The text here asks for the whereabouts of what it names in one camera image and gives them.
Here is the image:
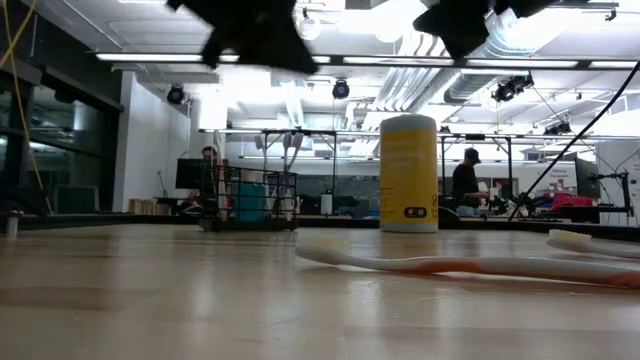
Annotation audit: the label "black aluminium table frame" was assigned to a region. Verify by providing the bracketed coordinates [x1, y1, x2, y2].
[0, 209, 640, 242]

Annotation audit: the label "yellow wipes canister white lid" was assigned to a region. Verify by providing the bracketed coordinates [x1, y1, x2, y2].
[378, 113, 440, 234]

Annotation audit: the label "red cloth object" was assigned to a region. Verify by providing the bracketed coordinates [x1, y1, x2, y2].
[547, 193, 593, 212]

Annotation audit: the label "black wire caddy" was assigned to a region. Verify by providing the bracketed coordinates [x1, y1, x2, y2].
[198, 164, 300, 233]

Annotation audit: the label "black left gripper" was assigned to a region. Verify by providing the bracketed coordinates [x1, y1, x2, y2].
[166, 0, 320, 76]

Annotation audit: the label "wooden boxes stack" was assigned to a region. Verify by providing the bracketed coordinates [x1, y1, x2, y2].
[128, 198, 174, 217]

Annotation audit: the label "long black cable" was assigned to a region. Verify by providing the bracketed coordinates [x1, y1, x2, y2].
[508, 60, 640, 222]

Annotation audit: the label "black background rig frame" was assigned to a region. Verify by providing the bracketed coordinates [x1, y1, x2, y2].
[261, 128, 338, 217]
[439, 132, 514, 217]

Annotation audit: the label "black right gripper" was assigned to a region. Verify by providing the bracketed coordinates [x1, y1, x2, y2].
[411, 0, 557, 61]

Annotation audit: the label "orange toothbrush yellow bristles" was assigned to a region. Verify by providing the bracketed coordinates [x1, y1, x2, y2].
[294, 234, 640, 291]

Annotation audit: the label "yellow extension cable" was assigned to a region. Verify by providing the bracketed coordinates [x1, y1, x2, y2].
[0, 0, 54, 215]

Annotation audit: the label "black ceiling spotlight cluster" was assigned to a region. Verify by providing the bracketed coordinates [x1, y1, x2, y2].
[491, 73, 536, 104]

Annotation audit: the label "person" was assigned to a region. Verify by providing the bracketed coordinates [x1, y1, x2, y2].
[185, 144, 222, 215]
[451, 146, 490, 218]

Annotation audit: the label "black computer monitor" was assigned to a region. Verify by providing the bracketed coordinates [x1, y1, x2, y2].
[574, 157, 602, 200]
[175, 158, 212, 191]

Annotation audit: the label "orange toothbrush cream bristles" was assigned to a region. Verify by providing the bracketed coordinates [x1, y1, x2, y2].
[545, 228, 640, 261]

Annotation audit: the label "long LED light bar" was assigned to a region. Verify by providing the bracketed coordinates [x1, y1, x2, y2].
[94, 51, 640, 71]

